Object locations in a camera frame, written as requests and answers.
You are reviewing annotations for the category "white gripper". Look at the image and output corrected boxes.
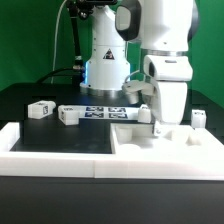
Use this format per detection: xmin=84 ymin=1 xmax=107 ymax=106
xmin=143 ymin=55 xmax=193 ymax=137

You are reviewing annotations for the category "white square tabletop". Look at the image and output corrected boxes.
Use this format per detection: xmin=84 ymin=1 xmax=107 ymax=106
xmin=110 ymin=123 xmax=224 ymax=163

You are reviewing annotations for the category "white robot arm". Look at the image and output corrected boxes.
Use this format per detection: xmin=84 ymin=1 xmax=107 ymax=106
xmin=74 ymin=0 xmax=198 ymax=136

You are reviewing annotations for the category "white U-shaped obstacle fence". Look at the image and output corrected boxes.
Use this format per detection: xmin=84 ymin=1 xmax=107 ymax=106
xmin=0 ymin=122 xmax=224 ymax=180

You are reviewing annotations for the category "white strip with AprilTags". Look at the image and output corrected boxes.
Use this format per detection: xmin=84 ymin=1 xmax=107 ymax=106
xmin=67 ymin=105 xmax=138 ymax=120

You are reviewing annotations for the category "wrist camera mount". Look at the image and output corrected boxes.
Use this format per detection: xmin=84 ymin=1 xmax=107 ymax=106
xmin=122 ymin=80 xmax=154 ymax=104

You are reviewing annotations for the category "black cable hose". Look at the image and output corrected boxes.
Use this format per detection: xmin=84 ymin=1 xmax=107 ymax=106
xmin=35 ymin=0 xmax=87 ymax=85

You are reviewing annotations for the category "white cable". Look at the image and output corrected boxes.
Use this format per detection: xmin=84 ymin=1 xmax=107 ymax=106
xmin=50 ymin=0 xmax=69 ymax=85

